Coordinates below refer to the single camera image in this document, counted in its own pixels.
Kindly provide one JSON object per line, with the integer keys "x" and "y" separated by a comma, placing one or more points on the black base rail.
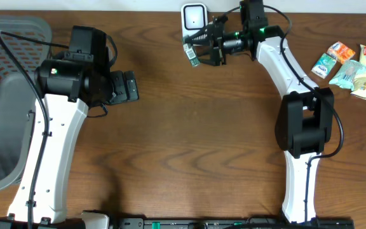
{"x": 253, "y": 222}

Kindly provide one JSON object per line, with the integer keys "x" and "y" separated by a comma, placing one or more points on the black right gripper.
{"x": 215, "y": 53}

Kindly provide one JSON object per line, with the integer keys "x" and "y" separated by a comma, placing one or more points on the teal tissue pack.
{"x": 324, "y": 65}

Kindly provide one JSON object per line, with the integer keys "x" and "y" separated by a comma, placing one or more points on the grey plastic mesh basket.
{"x": 17, "y": 101}

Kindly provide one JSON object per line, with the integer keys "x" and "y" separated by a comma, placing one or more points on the orange tissue pack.
{"x": 340, "y": 52}

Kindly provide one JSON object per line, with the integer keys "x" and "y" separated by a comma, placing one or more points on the teal wrapper pack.
{"x": 344, "y": 78}

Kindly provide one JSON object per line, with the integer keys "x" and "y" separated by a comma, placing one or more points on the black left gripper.
{"x": 119, "y": 79}

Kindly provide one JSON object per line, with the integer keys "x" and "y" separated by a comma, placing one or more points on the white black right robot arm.
{"x": 304, "y": 122}

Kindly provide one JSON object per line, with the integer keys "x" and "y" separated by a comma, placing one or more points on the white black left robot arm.
{"x": 66, "y": 88}

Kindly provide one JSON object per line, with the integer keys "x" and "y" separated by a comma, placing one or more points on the white barcode scanner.
{"x": 194, "y": 16}

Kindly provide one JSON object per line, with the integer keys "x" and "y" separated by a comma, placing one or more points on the green Zam-Buk box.
{"x": 191, "y": 54}

